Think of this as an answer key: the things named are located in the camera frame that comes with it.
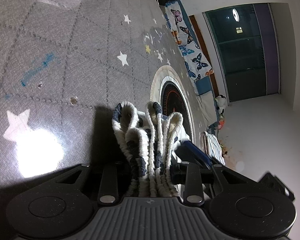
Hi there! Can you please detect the white navy-dotted garment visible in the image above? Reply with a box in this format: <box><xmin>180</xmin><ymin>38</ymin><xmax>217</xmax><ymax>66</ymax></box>
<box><xmin>111</xmin><ymin>101</ymin><xmax>190</xmax><ymax>197</ymax></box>

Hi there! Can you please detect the round black induction cooker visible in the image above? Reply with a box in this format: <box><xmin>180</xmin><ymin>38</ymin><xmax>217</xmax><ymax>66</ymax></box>
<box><xmin>160</xmin><ymin>81</ymin><xmax>193</xmax><ymax>140</ymax></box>

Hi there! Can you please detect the white black plush toy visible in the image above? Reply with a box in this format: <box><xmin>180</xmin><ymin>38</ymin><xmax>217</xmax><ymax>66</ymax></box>
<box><xmin>215</xmin><ymin>95</ymin><xmax>227</xmax><ymax>115</ymax></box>

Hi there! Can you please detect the right butterfly pillow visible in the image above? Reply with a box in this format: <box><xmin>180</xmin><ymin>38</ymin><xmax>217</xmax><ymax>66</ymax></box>
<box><xmin>177</xmin><ymin>25</ymin><xmax>213</xmax><ymax>82</ymax></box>

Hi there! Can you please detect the butterfly pillow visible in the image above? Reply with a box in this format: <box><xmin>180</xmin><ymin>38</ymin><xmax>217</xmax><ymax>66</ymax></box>
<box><xmin>177</xmin><ymin>25</ymin><xmax>213</xmax><ymax>82</ymax></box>
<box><xmin>165</xmin><ymin>1</ymin><xmax>183</xmax><ymax>46</ymax></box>

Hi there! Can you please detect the dark window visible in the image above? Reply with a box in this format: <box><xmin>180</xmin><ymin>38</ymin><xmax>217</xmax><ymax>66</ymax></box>
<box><xmin>205</xmin><ymin>3</ymin><xmax>280</xmax><ymax>102</ymax></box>

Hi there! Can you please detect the grey star-pattern table cover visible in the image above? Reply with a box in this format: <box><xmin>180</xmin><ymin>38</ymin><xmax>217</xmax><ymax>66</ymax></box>
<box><xmin>0</xmin><ymin>0</ymin><xmax>209</xmax><ymax>188</ymax></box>

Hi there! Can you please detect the left butterfly pillow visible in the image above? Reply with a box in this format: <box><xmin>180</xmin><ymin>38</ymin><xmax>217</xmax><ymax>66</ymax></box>
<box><xmin>165</xmin><ymin>1</ymin><xmax>183</xmax><ymax>46</ymax></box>

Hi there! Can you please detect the blue sofa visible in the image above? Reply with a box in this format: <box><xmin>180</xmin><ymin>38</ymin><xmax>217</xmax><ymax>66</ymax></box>
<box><xmin>156</xmin><ymin>0</ymin><xmax>218</xmax><ymax>135</ymax></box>

